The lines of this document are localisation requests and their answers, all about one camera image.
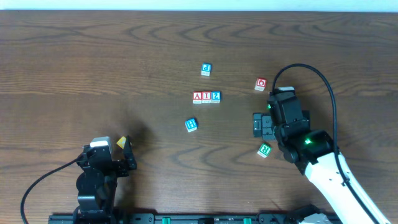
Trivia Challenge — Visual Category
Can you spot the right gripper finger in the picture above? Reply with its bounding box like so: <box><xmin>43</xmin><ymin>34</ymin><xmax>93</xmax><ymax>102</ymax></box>
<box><xmin>262</xmin><ymin>114</ymin><xmax>275</xmax><ymax>141</ymax></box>
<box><xmin>252</xmin><ymin>113</ymin><xmax>263</xmax><ymax>138</ymax></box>

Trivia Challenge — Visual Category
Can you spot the blue number 2 block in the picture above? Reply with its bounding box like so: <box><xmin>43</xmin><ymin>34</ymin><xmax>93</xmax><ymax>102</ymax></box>
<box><xmin>211</xmin><ymin>91</ymin><xmax>221</xmax><ymax>103</ymax></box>

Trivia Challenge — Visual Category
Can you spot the red letter I block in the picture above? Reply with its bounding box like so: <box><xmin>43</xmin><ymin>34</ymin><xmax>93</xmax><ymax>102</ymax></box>
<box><xmin>201</xmin><ymin>91</ymin><xmax>211</xmax><ymax>104</ymax></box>

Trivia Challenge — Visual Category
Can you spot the red letter A block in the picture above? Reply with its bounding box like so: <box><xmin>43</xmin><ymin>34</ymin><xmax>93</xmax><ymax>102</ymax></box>
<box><xmin>192</xmin><ymin>91</ymin><xmax>202</xmax><ymax>104</ymax></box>

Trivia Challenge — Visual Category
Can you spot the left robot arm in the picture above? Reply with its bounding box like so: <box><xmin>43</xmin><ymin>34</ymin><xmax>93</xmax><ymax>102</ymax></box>
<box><xmin>76</xmin><ymin>136</ymin><xmax>137</xmax><ymax>221</ymax></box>

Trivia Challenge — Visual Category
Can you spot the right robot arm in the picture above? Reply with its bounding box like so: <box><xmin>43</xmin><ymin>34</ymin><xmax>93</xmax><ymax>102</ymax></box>
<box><xmin>253</xmin><ymin>86</ymin><xmax>389</xmax><ymax>223</ymax></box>

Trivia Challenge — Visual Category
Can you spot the yellow wooden block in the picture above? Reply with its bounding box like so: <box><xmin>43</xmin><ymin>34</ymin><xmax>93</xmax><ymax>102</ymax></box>
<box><xmin>116</xmin><ymin>136</ymin><xmax>126</xmax><ymax>149</ymax></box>

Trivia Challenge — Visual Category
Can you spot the green letter R block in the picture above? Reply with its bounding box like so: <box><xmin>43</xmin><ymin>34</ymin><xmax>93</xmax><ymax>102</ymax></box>
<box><xmin>257</xmin><ymin>143</ymin><xmax>272</xmax><ymax>158</ymax></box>

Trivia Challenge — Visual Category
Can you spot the red letter O block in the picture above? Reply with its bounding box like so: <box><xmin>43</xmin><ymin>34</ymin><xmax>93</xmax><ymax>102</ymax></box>
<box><xmin>254</xmin><ymin>78</ymin><xmax>267</xmax><ymax>91</ymax></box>

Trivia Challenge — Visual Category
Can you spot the blue letter H block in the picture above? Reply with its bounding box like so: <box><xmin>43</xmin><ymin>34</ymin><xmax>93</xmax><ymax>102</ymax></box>
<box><xmin>185</xmin><ymin>118</ymin><xmax>198</xmax><ymax>133</ymax></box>

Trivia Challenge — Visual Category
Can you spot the blue letter P block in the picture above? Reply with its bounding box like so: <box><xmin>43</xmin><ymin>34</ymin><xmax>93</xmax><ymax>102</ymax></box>
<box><xmin>201</xmin><ymin>63</ymin><xmax>212</xmax><ymax>77</ymax></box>

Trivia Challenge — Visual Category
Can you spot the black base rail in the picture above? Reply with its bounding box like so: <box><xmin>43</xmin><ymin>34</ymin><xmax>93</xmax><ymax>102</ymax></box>
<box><xmin>48</xmin><ymin>212</ymin><xmax>343</xmax><ymax>224</ymax></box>

